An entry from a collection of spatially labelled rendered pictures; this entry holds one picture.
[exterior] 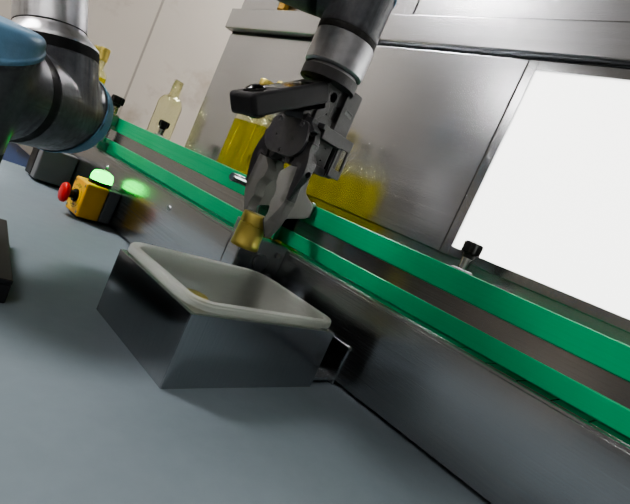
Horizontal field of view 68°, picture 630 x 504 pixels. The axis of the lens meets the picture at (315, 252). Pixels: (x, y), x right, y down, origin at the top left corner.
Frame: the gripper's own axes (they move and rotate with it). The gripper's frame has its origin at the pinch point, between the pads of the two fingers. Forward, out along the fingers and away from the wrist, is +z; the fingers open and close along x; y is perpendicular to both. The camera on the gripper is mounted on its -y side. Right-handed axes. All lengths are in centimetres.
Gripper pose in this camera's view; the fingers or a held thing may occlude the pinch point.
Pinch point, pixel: (255, 220)
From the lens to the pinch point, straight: 58.0
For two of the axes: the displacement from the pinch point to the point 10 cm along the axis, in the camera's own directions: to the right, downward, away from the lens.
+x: -6.8, -3.6, 6.5
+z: -4.0, 9.1, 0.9
